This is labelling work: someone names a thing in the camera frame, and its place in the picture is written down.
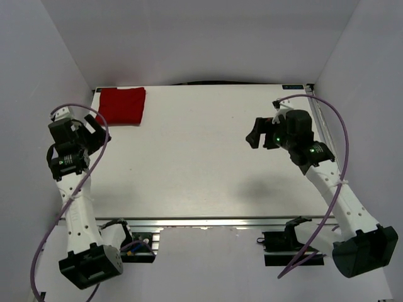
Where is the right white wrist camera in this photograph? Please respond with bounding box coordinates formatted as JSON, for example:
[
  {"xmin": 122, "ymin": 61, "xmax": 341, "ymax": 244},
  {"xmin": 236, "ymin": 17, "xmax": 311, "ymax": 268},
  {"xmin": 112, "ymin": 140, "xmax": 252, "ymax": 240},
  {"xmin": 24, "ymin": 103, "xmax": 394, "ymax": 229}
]
[{"xmin": 271, "ymin": 99, "xmax": 295, "ymax": 124}]

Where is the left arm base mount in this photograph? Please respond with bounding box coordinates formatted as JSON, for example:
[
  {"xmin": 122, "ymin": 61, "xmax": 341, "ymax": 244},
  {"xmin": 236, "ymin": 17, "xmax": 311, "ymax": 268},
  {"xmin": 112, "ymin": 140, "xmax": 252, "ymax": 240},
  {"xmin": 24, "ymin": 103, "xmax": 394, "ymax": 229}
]
[{"xmin": 99, "ymin": 218, "xmax": 156, "ymax": 264}]

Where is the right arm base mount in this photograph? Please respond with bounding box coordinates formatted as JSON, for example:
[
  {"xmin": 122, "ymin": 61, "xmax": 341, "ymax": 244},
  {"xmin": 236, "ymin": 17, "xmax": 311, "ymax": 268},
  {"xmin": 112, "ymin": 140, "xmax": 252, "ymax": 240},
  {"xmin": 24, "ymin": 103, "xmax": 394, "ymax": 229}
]
[{"xmin": 256, "ymin": 216, "xmax": 312, "ymax": 267}]

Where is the right blue table label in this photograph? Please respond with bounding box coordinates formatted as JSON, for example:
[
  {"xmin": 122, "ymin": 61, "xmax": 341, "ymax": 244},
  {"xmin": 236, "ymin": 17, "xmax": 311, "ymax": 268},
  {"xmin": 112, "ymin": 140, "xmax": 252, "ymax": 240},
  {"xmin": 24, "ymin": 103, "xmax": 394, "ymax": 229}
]
[{"xmin": 282, "ymin": 84, "xmax": 304, "ymax": 90}]

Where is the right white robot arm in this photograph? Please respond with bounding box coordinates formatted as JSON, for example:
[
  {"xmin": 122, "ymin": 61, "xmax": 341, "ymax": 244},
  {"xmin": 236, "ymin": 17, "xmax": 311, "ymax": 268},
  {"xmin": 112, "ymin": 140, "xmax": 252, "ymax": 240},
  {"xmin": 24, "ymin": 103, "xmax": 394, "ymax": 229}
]
[{"xmin": 246, "ymin": 109, "xmax": 398, "ymax": 278}]

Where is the aluminium right side rail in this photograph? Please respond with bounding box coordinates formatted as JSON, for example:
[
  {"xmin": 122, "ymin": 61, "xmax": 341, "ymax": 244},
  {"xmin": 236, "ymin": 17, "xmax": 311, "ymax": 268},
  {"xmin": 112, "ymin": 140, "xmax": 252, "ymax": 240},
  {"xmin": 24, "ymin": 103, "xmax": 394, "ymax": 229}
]
[{"xmin": 305, "ymin": 84, "xmax": 341, "ymax": 168}]

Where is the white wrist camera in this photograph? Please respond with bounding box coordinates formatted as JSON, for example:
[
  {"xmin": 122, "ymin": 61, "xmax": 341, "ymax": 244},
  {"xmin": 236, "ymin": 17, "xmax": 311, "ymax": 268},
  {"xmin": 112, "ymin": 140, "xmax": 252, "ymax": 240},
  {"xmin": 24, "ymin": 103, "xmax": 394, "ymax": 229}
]
[
  {"xmin": 271, "ymin": 99, "xmax": 295, "ymax": 124},
  {"xmin": 50, "ymin": 106, "xmax": 74, "ymax": 122}
]

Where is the aluminium rail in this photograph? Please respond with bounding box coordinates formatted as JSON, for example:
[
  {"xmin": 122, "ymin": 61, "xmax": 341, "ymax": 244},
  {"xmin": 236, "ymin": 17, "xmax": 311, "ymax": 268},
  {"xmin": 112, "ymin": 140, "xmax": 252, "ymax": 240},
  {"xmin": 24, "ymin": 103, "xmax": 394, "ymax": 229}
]
[
  {"xmin": 305, "ymin": 84, "xmax": 341, "ymax": 168},
  {"xmin": 91, "ymin": 216, "xmax": 338, "ymax": 228}
]

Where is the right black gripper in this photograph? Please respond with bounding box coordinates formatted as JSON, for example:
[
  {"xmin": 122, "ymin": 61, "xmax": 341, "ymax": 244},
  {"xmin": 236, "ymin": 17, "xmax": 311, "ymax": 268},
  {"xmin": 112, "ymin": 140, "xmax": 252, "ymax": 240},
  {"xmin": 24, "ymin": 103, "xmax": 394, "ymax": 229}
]
[{"xmin": 245, "ymin": 118, "xmax": 295, "ymax": 152}]

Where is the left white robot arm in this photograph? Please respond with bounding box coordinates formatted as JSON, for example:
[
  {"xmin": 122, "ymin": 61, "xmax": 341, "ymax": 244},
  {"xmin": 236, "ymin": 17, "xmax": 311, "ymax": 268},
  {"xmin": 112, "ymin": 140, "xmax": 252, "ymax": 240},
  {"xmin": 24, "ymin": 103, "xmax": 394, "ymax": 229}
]
[{"xmin": 47, "ymin": 108, "xmax": 133, "ymax": 289}]

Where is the red t-shirt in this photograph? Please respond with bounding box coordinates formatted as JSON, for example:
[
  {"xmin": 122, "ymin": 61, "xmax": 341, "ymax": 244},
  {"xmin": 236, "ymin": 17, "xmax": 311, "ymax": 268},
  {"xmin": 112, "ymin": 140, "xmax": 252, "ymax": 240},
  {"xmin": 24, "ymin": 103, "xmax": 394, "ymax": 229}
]
[{"xmin": 98, "ymin": 87, "xmax": 146, "ymax": 126}]

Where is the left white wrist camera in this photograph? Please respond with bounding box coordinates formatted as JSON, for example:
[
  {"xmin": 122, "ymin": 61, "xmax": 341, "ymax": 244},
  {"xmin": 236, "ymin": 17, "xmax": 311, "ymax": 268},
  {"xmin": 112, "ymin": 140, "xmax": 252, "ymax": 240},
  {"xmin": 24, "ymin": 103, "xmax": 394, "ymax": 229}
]
[{"xmin": 50, "ymin": 106, "xmax": 74, "ymax": 122}]

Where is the aluminium front rail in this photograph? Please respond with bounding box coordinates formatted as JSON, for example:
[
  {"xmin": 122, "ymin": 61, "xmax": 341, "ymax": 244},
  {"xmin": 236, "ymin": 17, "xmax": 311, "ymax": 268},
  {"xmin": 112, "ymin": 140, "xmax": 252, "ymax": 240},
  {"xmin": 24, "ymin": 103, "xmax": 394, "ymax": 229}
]
[{"xmin": 91, "ymin": 216, "xmax": 338, "ymax": 228}]

